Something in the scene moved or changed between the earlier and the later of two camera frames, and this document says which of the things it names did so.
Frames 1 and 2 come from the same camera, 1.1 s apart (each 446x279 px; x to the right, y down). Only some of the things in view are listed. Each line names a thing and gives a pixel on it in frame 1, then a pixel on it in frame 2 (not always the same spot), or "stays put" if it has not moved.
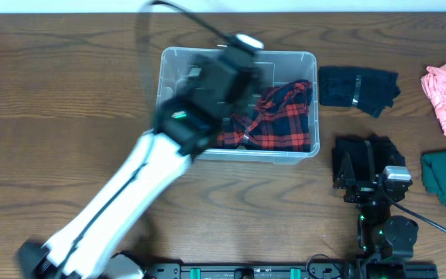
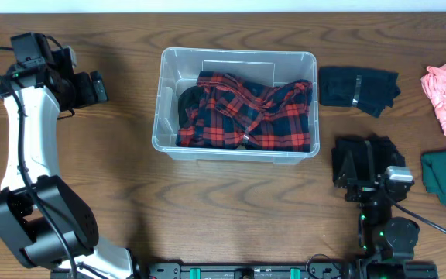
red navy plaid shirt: [279, 121] stays put
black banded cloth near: [361, 157] stays put
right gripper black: [361, 190] stays put
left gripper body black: [242, 96] -> [76, 91]
